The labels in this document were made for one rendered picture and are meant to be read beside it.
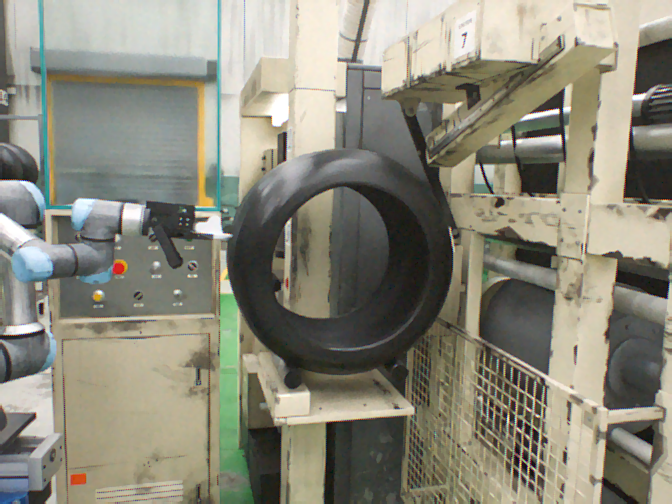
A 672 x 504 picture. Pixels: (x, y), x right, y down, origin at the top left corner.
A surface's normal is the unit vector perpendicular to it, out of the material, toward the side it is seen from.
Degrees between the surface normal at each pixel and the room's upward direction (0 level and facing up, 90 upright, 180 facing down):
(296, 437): 90
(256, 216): 70
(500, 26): 90
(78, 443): 90
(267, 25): 90
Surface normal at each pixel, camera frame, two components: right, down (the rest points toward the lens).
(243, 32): 0.08, 0.13
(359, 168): 0.26, -0.05
